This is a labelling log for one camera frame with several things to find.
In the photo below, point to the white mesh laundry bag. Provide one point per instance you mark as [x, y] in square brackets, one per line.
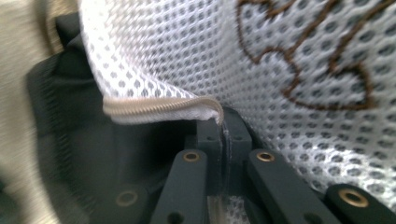
[186, 46]

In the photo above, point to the black garment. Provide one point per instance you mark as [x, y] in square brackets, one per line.
[77, 140]

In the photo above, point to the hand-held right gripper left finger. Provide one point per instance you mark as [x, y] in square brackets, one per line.
[213, 155]

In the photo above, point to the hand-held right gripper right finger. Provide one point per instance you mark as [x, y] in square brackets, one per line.
[238, 155]

